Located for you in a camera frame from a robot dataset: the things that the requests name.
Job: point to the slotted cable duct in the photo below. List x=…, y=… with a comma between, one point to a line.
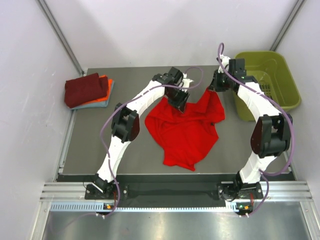
x=103, y=207

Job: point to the green plastic laundry basket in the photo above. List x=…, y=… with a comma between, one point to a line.
x=271, y=71

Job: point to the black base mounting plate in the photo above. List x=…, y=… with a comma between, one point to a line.
x=206, y=190

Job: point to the red t shirt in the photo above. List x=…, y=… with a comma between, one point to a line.
x=186, y=137

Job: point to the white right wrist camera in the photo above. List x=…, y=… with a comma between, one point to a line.
x=223, y=63

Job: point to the dark red folded shirt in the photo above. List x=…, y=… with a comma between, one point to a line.
x=77, y=90

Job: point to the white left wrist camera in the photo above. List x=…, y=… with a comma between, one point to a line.
x=186, y=82

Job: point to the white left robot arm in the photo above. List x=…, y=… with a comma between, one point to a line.
x=125, y=122

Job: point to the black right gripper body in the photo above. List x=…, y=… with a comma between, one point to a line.
x=221, y=83

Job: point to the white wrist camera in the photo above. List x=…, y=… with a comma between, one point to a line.
x=186, y=82
x=223, y=63

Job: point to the orange folded shirt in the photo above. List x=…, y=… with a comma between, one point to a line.
x=99, y=92

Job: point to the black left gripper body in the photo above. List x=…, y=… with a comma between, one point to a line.
x=176, y=96

